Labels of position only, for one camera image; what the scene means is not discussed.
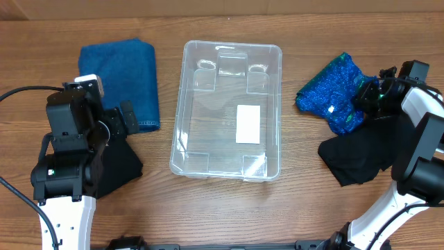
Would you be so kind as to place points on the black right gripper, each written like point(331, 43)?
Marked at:
point(360, 98)

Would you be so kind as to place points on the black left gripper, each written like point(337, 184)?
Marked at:
point(119, 130)

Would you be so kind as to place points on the blue sequin garment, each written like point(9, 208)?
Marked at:
point(329, 94)

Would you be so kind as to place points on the black cloth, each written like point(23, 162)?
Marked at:
point(120, 166)

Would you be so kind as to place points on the black garment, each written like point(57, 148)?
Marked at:
point(357, 157)

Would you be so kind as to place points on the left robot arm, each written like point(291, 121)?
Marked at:
point(91, 158)

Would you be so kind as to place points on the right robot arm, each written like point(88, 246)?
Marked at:
point(417, 174)

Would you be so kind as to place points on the clear plastic container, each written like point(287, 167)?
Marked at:
point(215, 78)

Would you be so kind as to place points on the white label in container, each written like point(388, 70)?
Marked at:
point(248, 124)

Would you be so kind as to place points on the folded teal blue towel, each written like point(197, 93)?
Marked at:
point(127, 70)

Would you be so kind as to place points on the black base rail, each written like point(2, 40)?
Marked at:
point(138, 243)

